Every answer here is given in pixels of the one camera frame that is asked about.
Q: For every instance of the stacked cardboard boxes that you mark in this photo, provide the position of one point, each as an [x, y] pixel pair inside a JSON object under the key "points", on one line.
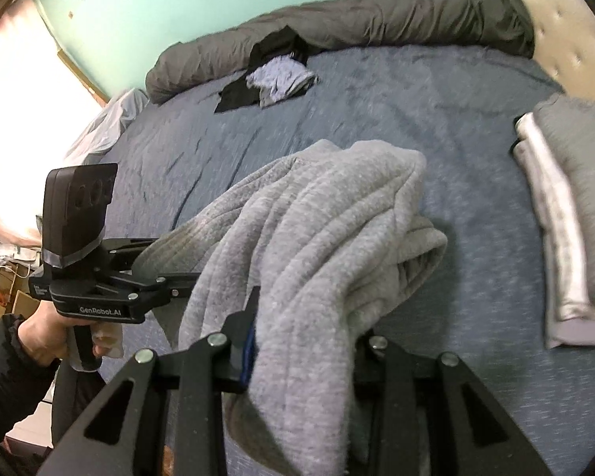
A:
{"points": [[12, 285]]}

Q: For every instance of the blue patterned bed blanket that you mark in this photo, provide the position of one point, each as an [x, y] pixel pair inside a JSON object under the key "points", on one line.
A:
{"points": [[426, 109]]}

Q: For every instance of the white curtain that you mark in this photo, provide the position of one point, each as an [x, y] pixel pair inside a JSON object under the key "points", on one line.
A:
{"points": [[29, 109]]}

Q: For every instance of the person's left forearm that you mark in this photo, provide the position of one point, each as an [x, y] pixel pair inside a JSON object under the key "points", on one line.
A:
{"points": [[5, 382]]}

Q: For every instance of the beige tufted headboard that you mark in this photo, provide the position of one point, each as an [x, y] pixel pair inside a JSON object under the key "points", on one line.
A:
{"points": [[565, 34]]}

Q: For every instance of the person's left hand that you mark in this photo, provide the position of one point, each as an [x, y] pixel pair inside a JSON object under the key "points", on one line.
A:
{"points": [[44, 337]]}

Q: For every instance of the blue-grey patterned garment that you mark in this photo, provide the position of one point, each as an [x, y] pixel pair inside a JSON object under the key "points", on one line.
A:
{"points": [[277, 77]]}

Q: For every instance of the folded white garment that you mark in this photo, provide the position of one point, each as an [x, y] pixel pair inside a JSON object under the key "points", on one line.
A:
{"points": [[555, 218]]}

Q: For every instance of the black garment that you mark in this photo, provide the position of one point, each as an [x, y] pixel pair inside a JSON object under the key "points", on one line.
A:
{"points": [[272, 44]]}

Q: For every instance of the wooden window frame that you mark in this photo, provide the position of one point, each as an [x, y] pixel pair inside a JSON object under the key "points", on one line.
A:
{"points": [[79, 73]]}

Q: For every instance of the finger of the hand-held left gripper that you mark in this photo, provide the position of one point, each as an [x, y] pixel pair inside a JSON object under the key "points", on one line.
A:
{"points": [[153, 287], [129, 250]]}

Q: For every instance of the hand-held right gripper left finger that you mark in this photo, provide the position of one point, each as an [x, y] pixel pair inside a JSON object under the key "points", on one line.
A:
{"points": [[245, 357]]}

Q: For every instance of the dark grey rolled duvet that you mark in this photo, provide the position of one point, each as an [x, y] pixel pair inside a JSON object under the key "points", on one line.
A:
{"points": [[377, 15]]}

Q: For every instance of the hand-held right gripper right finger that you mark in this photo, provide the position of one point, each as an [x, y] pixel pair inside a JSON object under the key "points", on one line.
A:
{"points": [[396, 382]]}

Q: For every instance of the grey knit sweater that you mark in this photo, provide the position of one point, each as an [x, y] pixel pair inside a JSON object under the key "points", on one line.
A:
{"points": [[302, 233]]}

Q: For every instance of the folded grey garment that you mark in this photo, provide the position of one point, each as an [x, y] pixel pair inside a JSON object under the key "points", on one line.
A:
{"points": [[590, 168]]}

